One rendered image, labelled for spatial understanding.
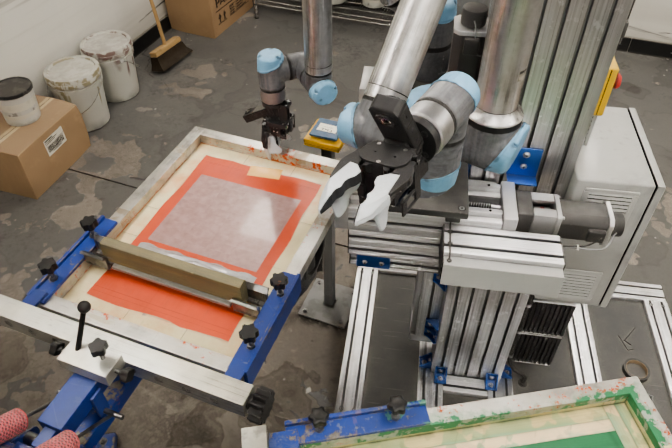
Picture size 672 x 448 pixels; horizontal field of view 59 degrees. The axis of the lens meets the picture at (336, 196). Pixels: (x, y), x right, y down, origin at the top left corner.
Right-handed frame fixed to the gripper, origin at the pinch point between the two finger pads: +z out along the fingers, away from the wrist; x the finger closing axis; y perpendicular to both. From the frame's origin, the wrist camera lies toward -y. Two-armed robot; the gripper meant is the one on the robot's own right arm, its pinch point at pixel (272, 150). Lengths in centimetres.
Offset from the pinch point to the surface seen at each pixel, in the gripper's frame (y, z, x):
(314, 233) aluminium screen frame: 27.3, -0.9, -30.4
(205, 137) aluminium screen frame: -23.4, -0.3, -1.9
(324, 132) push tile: 11.8, 1.2, 16.4
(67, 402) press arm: 0, -6, -97
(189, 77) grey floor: -148, 98, 164
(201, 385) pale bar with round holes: 24, -6, -84
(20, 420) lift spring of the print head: -4, -9, -104
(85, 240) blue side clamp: -29, -2, -56
